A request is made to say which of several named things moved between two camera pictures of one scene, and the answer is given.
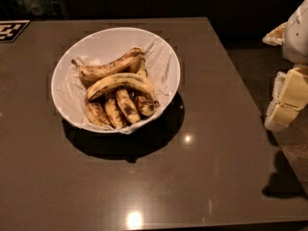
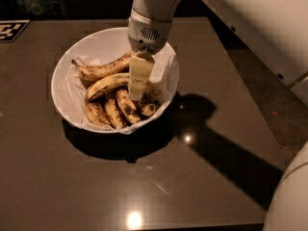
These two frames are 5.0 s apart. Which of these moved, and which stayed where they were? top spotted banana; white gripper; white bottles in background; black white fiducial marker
Moved: white gripper
Stayed: top spotted banana; black white fiducial marker; white bottles in background
